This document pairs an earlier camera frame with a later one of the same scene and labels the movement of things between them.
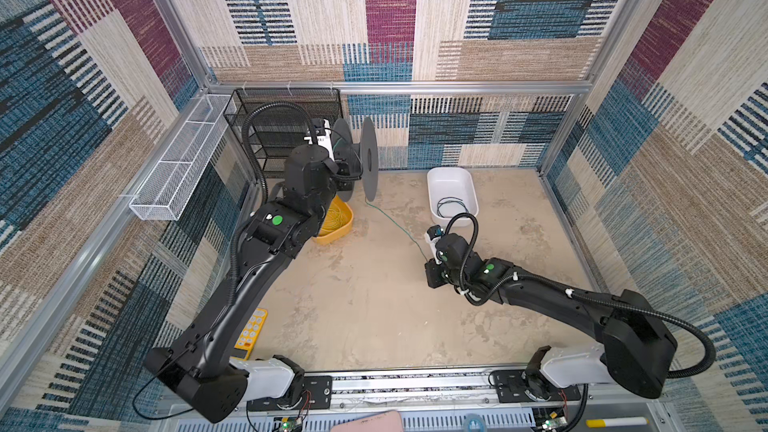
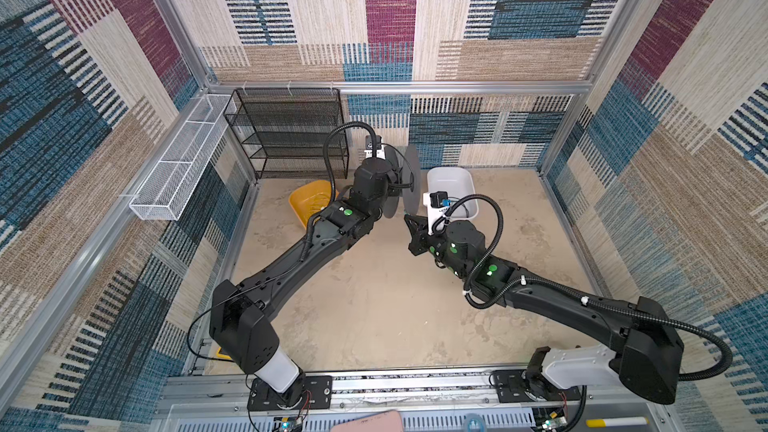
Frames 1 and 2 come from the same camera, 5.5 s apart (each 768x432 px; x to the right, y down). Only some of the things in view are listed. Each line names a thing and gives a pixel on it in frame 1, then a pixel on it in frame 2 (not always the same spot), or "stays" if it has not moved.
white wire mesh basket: [167, 189] stays
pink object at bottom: [387, 421] stays
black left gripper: [344, 182] → [391, 188]
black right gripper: [430, 267] → [419, 226]
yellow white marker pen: [617, 422] stays
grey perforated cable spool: [356, 161] → [411, 181]
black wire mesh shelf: [275, 130] stays
